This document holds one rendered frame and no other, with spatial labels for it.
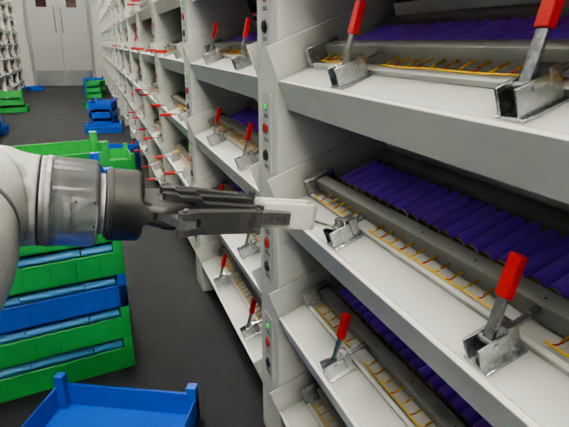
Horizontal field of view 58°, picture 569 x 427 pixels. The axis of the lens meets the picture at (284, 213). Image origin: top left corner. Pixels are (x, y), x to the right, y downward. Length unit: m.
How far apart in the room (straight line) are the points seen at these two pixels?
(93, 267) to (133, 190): 0.67
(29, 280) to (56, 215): 0.67
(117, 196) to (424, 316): 0.31
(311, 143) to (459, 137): 0.41
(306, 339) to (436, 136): 0.46
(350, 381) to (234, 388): 0.52
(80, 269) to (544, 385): 0.95
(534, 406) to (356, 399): 0.32
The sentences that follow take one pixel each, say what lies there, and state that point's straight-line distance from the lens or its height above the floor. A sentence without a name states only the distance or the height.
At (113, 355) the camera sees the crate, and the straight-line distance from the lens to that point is 1.29.
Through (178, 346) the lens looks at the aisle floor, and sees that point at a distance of 1.36.
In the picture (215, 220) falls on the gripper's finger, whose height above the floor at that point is 0.56.
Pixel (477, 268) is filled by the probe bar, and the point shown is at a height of 0.53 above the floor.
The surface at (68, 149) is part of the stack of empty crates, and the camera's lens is 1.63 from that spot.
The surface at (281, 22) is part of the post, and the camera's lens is 0.76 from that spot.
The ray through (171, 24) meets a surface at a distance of 2.14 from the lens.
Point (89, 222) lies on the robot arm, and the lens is 0.52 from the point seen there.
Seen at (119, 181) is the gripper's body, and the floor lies 0.60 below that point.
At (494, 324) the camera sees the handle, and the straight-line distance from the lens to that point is 0.43.
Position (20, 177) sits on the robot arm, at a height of 0.61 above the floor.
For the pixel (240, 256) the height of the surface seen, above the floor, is 0.29.
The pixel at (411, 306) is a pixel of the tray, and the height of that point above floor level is 0.49.
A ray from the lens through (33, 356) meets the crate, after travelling 1.26.
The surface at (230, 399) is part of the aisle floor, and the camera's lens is 1.18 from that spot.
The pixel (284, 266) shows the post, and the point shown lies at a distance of 0.84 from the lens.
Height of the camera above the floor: 0.73
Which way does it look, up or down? 19 degrees down
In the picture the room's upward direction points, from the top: straight up
